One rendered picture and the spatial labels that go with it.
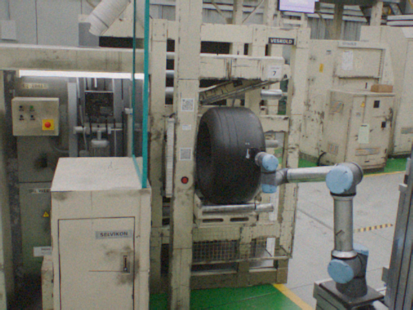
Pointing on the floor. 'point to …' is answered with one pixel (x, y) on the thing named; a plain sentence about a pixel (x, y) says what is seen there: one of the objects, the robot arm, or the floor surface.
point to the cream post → (177, 241)
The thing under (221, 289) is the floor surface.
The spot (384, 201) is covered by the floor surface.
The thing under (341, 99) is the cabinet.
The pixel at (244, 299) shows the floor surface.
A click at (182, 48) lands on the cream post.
